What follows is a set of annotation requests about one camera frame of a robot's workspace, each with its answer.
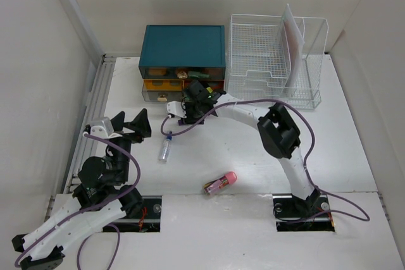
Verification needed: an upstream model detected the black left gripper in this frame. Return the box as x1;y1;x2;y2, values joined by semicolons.
108;108;150;182

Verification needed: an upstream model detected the purple highlighter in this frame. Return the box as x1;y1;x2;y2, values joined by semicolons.
178;119;204;126

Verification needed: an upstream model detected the small drawer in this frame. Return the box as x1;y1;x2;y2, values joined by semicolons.
182;80;224;93
142;80;184;102

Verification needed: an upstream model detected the green capsule stapler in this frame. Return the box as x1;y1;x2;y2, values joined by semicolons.
188;71;210;79

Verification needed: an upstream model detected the transparent drawer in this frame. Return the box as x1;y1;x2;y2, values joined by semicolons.
139;67;225;80

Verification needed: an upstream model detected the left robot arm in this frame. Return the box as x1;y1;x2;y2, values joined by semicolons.
12;109;151;269

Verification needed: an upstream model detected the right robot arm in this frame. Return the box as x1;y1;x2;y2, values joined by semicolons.
184;80;320;218

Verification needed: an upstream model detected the small clear spray bottle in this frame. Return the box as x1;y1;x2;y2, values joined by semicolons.
158;131;173;163

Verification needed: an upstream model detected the teal drawer cabinet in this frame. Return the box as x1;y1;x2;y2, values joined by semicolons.
138;25;227;102

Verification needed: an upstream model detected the pink capped clip tube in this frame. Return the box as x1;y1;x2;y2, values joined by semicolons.
202;171;237;195

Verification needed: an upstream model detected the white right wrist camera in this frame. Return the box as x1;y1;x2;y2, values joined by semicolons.
166;101;187;118

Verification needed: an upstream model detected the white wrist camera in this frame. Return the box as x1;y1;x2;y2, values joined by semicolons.
166;101;187;118
82;117;115;139

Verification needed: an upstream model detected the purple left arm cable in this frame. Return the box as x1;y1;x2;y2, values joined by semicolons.
14;132;142;269

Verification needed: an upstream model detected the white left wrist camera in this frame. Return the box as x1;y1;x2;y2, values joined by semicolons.
82;117;115;139

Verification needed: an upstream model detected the aluminium rail on left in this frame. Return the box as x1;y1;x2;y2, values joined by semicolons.
60;55;116;194

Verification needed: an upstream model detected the white wire stacking tray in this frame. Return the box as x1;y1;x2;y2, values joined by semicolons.
225;14;291;100

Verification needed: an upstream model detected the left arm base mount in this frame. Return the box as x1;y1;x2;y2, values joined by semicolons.
113;196;162;233

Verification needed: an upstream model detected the white wire file holder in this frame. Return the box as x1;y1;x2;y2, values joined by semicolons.
277;16;328;110

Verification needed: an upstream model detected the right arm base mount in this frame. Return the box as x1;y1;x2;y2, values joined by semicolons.
272;194;335;232

